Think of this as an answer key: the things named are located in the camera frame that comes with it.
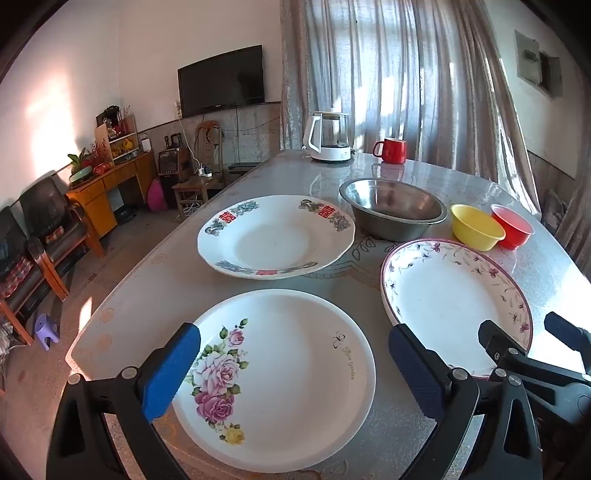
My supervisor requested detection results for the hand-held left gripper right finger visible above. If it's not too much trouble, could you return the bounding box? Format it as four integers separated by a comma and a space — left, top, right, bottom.
388, 323, 543, 480

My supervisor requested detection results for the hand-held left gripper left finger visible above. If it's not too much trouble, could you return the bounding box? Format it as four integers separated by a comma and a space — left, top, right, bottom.
46, 322, 202, 480

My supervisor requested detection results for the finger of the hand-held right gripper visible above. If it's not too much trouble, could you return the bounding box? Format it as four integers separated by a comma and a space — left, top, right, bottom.
478, 320, 591, 403
544, 311, 591, 374

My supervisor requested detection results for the oval plate with purple flowers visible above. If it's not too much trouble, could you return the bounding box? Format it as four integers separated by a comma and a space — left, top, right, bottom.
380, 239, 534, 380

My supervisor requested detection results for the red plastic bowl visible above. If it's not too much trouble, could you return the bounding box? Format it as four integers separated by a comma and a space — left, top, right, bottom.
490, 203, 535, 250

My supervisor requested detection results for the white plate with pink roses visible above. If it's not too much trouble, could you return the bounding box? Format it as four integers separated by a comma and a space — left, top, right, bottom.
172, 289, 376, 473

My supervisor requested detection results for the yellow plastic bowl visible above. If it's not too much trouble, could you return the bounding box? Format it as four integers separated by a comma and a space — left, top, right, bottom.
451, 203, 506, 252

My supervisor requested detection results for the white plate with red characters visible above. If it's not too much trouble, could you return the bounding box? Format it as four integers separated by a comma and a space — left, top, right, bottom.
197, 195, 356, 280

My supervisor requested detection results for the stainless steel bowl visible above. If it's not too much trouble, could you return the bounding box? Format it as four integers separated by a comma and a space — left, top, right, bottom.
339, 178, 448, 241

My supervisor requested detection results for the grey side curtain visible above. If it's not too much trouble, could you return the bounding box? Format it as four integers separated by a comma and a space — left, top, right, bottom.
556, 134, 591, 278

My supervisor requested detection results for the purple plastic stool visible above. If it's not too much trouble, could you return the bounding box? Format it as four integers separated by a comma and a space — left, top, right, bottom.
34, 314, 61, 352

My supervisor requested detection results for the pink bag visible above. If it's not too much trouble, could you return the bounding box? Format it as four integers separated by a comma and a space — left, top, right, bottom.
148, 178, 167, 213

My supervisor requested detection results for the black leather wooden armchair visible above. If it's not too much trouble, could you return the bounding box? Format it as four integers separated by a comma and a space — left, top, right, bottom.
18, 175, 105, 301
0, 205, 70, 347

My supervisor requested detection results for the orange wooden cabinet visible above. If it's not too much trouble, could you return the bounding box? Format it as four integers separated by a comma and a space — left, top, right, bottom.
65, 150, 158, 257

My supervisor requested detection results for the wooden chair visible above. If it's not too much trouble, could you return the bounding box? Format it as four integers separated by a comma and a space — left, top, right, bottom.
173, 120, 227, 215

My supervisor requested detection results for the dark portable speaker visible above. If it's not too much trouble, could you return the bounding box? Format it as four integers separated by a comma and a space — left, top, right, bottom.
157, 148, 191, 177

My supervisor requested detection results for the red mug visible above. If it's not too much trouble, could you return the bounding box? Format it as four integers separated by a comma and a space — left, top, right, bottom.
372, 137, 408, 164

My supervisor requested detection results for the potted flower arrangement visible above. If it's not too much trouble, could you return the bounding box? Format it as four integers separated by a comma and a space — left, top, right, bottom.
67, 148, 100, 185

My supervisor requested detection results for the small wooden display shelf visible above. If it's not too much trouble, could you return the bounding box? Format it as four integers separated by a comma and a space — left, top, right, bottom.
95, 106, 139, 164

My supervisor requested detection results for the white glass electric kettle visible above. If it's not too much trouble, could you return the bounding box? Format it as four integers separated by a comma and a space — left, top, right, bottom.
302, 111, 355, 163

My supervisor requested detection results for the grey sheer curtain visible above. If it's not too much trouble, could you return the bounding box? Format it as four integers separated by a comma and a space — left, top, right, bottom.
279, 0, 541, 215

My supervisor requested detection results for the black flat television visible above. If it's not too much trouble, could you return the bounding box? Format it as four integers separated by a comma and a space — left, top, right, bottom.
178, 45, 266, 118

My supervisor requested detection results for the wall electrical box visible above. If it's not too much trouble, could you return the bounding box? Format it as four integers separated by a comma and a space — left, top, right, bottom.
515, 30, 564, 97

